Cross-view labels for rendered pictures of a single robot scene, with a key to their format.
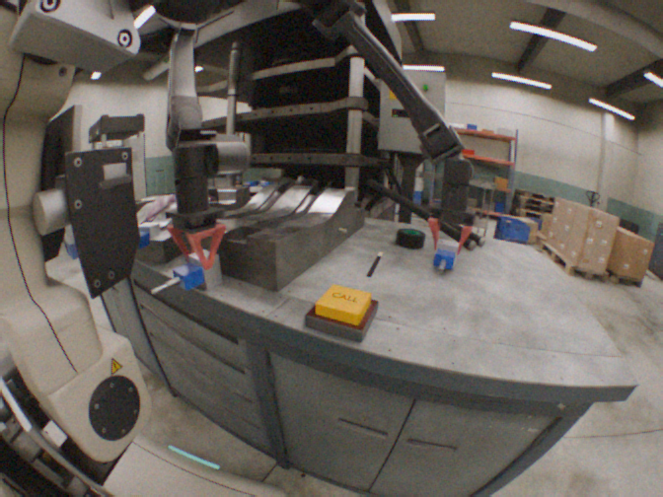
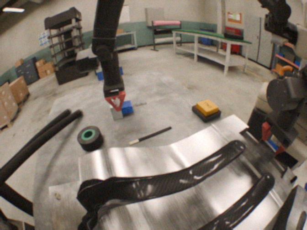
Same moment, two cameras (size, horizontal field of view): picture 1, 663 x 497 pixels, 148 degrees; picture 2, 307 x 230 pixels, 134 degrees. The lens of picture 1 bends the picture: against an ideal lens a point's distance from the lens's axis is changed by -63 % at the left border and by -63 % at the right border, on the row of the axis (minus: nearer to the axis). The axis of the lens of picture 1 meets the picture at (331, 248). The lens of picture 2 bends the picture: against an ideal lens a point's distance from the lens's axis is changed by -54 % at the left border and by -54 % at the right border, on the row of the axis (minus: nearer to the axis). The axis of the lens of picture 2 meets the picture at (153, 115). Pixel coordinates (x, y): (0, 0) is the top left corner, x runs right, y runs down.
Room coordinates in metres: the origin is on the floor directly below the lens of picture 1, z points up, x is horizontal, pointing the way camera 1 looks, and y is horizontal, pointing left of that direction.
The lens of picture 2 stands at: (0.69, 0.12, 1.10)
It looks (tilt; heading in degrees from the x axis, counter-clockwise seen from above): 38 degrees down; 227
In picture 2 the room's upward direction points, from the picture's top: 5 degrees counter-clockwise
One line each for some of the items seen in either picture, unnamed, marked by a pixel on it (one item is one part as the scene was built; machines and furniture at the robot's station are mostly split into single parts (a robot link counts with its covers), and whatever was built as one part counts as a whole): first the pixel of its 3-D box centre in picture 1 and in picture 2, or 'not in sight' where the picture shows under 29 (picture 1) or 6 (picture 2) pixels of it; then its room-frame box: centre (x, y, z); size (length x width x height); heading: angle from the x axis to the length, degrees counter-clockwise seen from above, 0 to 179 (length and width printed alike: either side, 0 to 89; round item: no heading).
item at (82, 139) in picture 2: (410, 238); (90, 138); (0.66, -0.22, 0.82); 0.08 x 0.08 x 0.04
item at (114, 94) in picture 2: (444, 231); (116, 97); (0.51, -0.25, 0.88); 0.07 x 0.07 x 0.09; 60
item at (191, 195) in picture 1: (191, 198); (287, 117); (0.37, 0.23, 0.96); 0.10 x 0.07 x 0.07; 62
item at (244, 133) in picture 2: (246, 240); (248, 141); (0.42, 0.15, 0.87); 0.05 x 0.05 x 0.04; 67
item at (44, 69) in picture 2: not in sight; (45, 66); (0.68, -6.64, 0.42); 0.86 x 0.33 x 0.83; 155
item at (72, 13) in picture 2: not in sight; (69, 43); (-0.25, -4.41, 1.03); 1.54 x 0.94 x 2.06; 65
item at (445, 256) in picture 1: (444, 260); (129, 106); (0.47, -0.24, 0.83); 0.13 x 0.05 x 0.05; 150
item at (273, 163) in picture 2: not in sight; (275, 169); (0.46, 0.25, 0.87); 0.05 x 0.05 x 0.04; 67
